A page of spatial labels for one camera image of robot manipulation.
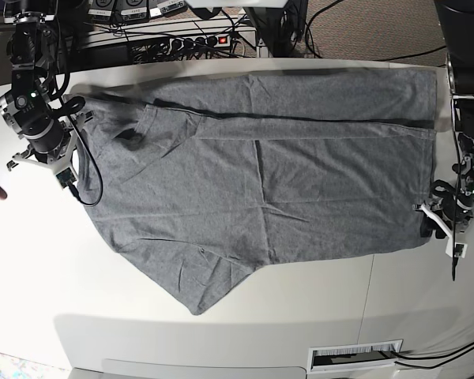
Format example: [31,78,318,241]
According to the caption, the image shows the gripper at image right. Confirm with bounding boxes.
[412,193,474,240]

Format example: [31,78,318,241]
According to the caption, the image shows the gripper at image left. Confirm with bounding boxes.
[6,114,78,177]

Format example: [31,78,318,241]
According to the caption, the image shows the grey T-shirt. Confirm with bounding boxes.
[77,69,437,315]

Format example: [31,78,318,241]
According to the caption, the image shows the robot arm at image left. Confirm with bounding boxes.
[0,1,84,188]

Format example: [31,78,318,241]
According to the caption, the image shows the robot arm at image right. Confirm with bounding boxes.
[417,1,474,250]

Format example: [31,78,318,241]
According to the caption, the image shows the black power strip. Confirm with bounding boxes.
[130,34,232,62]

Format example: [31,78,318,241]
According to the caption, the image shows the white equipment shelf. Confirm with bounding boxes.
[79,18,254,48]

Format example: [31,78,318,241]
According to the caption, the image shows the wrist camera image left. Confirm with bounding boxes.
[55,167,78,189]

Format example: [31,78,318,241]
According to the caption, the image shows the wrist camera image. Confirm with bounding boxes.
[446,238,468,258]
[55,167,78,189]

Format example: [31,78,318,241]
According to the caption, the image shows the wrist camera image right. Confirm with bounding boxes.
[446,238,468,258]

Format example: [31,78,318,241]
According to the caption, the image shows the black cables at table edge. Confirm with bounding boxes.
[393,336,474,370]

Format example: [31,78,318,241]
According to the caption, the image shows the table cable grommet box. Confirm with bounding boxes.
[307,340,403,374]

